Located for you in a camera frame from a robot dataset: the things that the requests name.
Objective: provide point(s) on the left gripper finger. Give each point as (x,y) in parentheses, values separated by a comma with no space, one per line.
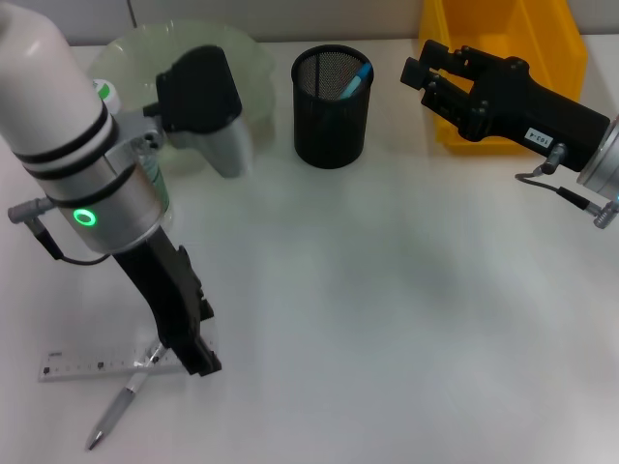
(205,360)
(207,308)

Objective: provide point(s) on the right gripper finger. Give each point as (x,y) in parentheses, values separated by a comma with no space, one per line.
(435,92)
(445,54)

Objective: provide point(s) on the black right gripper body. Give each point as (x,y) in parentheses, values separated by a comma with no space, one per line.
(532,116)

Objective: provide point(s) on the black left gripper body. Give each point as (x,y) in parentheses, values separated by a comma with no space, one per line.
(164,290)

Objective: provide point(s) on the blue scissors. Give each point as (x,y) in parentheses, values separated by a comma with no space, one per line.
(357,82)

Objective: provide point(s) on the transparent plastic ruler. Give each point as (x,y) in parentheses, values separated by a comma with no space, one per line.
(82,362)

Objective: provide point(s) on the clear bottle with green label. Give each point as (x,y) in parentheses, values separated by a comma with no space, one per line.
(109,94)

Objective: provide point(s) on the clear silver ballpoint pen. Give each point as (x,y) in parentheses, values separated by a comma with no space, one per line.
(111,415)

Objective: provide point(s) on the black mesh pen cup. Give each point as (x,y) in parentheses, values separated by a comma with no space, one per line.
(329,135)

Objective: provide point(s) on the green glass fruit plate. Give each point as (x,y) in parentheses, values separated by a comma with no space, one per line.
(251,63)

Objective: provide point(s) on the yellow plastic storage bin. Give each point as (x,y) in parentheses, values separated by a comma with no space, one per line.
(546,29)

